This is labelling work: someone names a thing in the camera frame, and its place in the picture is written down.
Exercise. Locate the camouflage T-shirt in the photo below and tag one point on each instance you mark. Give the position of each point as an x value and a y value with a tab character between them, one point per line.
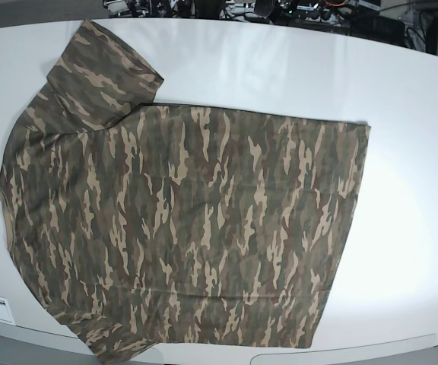
135	223

